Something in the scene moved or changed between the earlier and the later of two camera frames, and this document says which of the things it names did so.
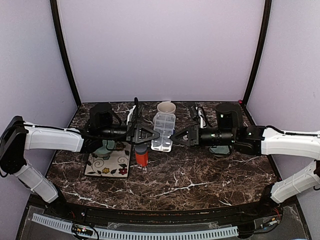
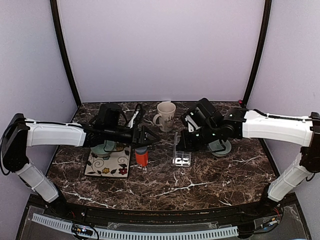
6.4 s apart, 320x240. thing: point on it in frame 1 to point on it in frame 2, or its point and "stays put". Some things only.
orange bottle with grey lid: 141,155 stays put
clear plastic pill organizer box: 164,124 to 181,158
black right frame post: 266,26 stays put
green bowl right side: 220,151 stays put
